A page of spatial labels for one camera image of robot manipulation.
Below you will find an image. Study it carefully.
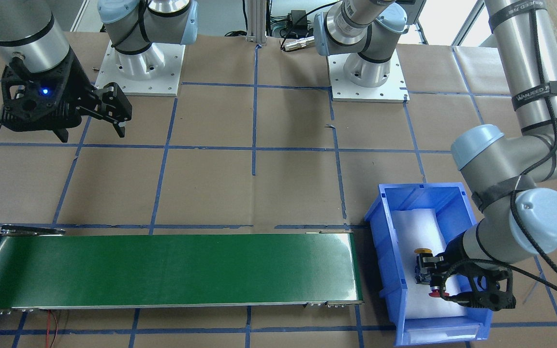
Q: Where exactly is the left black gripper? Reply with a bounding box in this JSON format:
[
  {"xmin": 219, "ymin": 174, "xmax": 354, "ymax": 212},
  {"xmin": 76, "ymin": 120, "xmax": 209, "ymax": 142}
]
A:
[{"xmin": 416, "ymin": 239, "xmax": 472, "ymax": 299}]

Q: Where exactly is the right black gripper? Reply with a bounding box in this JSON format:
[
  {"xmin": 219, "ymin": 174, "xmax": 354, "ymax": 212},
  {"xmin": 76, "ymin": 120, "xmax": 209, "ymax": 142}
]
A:
[{"xmin": 51, "ymin": 48, "xmax": 132, "ymax": 143}]

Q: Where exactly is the red push button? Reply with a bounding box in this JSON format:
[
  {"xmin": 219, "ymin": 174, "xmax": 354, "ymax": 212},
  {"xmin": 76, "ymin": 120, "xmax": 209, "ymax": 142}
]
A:
[{"xmin": 429, "ymin": 286, "xmax": 449, "ymax": 298}]

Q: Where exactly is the yellow push button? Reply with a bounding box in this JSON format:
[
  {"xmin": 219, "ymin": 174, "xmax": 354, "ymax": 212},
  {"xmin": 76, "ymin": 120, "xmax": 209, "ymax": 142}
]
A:
[{"xmin": 414, "ymin": 247, "xmax": 434, "ymax": 285}]

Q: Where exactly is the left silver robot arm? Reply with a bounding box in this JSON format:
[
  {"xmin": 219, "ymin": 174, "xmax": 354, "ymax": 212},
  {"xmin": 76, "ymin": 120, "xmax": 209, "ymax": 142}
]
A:
[{"xmin": 416, "ymin": 0, "xmax": 557, "ymax": 310}]

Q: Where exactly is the white foam pad bin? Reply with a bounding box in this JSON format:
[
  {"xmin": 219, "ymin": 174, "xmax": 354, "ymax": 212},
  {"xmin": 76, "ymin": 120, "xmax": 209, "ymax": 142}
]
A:
[{"xmin": 391, "ymin": 209, "xmax": 467, "ymax": 319}]

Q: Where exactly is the blue plastic bin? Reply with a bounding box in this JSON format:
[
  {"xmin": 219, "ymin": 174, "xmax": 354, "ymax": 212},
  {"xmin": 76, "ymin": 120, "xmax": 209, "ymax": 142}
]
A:
[{"xmin": 365, "ymin": 182, "xmax": 493, "ymax": 347}]

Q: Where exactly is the green conveyor belt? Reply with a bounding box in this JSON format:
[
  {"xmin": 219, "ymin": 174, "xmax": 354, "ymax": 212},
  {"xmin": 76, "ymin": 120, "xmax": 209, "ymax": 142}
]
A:
[{"xmin": 0, "ymin": 225, "xmax": 363, "ymax": 311}]

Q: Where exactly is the black power adapter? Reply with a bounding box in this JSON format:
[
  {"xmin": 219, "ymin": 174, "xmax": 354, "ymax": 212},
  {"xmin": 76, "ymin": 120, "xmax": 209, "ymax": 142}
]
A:
[{"xmin": 288, "ymin": 10, "xmax": 308, "ymax": 29}]

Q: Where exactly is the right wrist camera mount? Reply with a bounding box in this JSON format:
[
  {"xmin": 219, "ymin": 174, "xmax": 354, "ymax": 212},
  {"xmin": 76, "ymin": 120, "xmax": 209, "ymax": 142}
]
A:
[{"xmin": 0, "ymin": 54, "xmax": 73, "ymax": 132}]

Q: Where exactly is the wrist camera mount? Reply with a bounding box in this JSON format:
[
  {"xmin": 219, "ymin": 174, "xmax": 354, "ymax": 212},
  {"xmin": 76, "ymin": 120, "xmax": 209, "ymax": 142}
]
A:
[
  {"xmin": 440, "ymin": 259, "xmax": 516, "ymax": 311},
  {"xmin": 0, "ymin": 54, "xmax": 73, "ymax": 132}
]

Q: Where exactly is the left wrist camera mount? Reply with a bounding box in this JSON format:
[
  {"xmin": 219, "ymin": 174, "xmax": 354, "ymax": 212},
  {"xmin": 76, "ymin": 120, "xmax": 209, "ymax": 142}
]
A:
[{"xmin": 440, "ymin": 259, "xmax": 516, "ymax": 311}]

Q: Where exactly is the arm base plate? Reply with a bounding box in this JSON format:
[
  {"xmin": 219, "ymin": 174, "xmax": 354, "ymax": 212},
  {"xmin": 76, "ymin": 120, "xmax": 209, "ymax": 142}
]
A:
[
  {"xmin": 327, "ymin": 51, "xmax": 410, "ymax": 103},
  {"xmin": 95, "ymin": 43, "xmax": 186, "ymax": 97}
]

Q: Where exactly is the red thin wire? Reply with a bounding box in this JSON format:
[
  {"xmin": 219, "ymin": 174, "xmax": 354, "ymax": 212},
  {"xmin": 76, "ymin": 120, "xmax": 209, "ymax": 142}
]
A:
[{"xmin": 46, "ymin": 310, "xmax": 59, "ymax": 348}]

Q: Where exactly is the aluminium frame post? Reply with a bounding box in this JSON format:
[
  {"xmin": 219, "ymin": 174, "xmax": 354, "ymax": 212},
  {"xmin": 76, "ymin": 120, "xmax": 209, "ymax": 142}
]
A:
[{"xmin": 243, "ymin": 0, "xmax": 269, "ymax": 46}]

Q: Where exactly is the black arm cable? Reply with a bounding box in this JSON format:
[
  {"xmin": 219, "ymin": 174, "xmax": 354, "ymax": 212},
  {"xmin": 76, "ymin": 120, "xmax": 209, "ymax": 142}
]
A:
[{"xmin": 508, "ymin": 0, "xmax": 557, "ymax": 302}]

